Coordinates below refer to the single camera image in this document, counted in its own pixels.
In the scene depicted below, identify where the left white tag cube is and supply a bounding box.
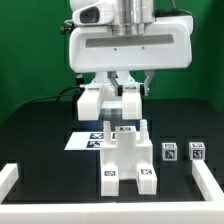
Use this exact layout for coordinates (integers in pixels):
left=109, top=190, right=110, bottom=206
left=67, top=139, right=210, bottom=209
left=162, top=142, right=178, bottom=161

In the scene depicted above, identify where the white chair seat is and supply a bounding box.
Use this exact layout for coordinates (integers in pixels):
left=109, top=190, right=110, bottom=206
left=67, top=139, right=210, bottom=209
left=100, top=119, right=153, bottom=180

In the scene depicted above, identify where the right white tag cube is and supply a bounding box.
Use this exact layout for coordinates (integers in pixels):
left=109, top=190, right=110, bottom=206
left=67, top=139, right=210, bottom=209
left=189, top=142, right=206, bottom=160

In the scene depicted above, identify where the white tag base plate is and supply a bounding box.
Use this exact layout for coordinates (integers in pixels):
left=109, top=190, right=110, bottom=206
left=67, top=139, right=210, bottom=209
left=63, top=131, right=116, bottom=152

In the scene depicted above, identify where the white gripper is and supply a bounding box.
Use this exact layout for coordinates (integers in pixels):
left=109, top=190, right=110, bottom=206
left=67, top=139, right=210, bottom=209
left=72, top=16, right=193, bottom=96

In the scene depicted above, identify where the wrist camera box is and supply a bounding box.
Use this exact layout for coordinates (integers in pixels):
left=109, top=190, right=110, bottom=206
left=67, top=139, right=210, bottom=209
left=72, top=1, right=115, bottom=26

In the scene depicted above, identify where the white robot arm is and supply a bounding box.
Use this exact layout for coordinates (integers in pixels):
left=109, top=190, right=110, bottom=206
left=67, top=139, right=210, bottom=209
left=69, top=0, right=195, bottom=95

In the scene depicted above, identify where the white tag cube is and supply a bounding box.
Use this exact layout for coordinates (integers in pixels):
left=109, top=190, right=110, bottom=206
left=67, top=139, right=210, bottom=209
left=162, top=142, right=178, bottom=161
left=189, top=142, right=206, bottom=160

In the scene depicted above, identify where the white U-shaped fence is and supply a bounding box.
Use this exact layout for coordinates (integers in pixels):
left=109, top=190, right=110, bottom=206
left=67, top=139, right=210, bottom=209
left=0, top=161, right=224, bottom=224

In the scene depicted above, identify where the rear camera on stand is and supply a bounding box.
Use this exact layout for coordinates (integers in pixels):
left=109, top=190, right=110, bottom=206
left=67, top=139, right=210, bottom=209
left=60, top=20, right=84, bottom=86

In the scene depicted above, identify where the black cable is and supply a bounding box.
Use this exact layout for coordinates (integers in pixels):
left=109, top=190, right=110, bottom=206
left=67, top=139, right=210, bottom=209
left=13, top=85, right=84, bottom=113

